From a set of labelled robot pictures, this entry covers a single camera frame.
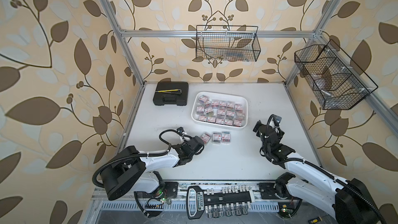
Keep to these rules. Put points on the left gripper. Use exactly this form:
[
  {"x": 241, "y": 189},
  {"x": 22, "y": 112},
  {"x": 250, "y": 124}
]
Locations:
[{"x": 180, "y": 146}]

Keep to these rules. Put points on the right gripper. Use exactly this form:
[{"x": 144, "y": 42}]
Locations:
[{"x": 259, "y": 125}]

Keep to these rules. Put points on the paper clip box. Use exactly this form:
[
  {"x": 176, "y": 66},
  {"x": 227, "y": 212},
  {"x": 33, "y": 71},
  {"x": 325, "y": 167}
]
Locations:
[
  {"x": 225, "y": 137},
  {"x": 206, "y": 138},
  {"x": 217, "y": 138}
]

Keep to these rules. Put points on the white plastic tray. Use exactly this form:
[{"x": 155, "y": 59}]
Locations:
[{"x": 220, "y": 110}]

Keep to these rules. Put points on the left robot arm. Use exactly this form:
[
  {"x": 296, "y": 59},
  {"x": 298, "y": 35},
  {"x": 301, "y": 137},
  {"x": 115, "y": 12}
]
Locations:
[{"x": 136, "y": 171}]

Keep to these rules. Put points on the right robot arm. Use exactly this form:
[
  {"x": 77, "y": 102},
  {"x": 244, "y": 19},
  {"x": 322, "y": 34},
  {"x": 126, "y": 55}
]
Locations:
[{"x": 347, "y": 201}]

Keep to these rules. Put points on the black tool case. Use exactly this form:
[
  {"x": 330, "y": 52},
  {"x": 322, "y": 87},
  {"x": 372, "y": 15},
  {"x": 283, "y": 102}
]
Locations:
[{"x": 161, "y": 99}]

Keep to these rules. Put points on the socket set holder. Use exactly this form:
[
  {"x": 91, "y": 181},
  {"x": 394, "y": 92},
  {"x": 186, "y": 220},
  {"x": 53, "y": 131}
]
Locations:
[{"x": 230, "y": 201}]

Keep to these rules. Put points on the yellow handled hex key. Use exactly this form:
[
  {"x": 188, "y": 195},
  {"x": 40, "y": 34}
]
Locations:
[{"x": 172, "y": 91}]

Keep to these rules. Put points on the right wire basket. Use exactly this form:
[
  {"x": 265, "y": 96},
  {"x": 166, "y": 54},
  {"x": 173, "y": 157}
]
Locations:
[{"x": 338, "y": 81}]

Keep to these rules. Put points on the wire basket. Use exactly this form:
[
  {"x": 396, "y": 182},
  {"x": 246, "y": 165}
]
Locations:
[
  {"x": 227, "y": 43},
  {"x": 338, "y": 81}
]

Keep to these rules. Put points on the yellow handled screwdriver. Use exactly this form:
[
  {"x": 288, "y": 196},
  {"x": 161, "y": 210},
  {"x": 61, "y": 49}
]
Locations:
[{"x": 315, "y": 220}]

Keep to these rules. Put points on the back wire basket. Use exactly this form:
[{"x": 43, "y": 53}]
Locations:
[{"x": 227, "y": 43}]

